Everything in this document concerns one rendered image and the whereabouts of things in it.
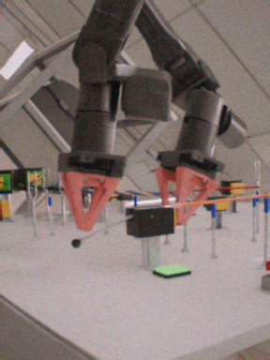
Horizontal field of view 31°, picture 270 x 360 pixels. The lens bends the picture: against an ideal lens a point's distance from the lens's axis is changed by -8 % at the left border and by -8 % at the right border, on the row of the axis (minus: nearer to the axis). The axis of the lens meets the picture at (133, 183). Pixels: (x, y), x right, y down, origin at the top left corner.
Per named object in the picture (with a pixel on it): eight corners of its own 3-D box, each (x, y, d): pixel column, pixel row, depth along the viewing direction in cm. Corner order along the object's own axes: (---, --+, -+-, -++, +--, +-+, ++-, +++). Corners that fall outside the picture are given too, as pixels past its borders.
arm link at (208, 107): (185, 83, 77) (214, 84, 74) (208, 101, 82) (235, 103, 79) (173, 122, 77) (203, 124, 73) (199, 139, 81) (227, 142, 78)
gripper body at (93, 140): (97, 172, 74) (103, 121, 74) (127, 171, 65) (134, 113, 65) (55, 167, 71) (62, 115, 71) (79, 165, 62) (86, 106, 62)
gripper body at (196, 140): (187, 176, 82) (198, 134, 83) (224, 177, 73) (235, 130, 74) (153, 162, 79) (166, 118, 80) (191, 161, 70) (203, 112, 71)
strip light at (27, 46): (23, 39, 515) (28, 36, 518) (-2, 72, 627) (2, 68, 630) (34, 50, 520) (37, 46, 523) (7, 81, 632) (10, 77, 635)
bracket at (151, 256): (137, 265, 75) (135, 233, 74) (151, 263, 76) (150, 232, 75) (151, 271, 71) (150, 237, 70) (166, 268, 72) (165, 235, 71)
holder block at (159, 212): (126, 234, 74) (125, 207, 73) (160, 231, 76) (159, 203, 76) (139, 238, 70) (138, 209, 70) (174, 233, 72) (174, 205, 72)
